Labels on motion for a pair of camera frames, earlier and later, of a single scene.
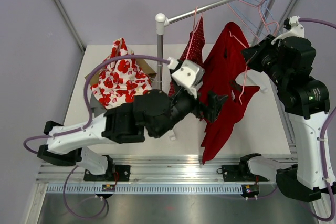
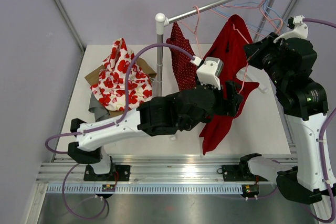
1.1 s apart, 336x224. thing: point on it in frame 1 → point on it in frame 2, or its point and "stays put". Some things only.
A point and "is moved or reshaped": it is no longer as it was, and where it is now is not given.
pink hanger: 194,29 is moved or reshaped
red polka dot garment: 193,49 → 186,68
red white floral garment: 119,80 stays put
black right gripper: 253,55 stays put
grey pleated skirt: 98,108 stays put
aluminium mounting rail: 185,169 stays put
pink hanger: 246,71 → 248,63
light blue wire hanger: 268,9 → 265,3
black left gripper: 210,112 → 229,106
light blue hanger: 244,16 → 228,16
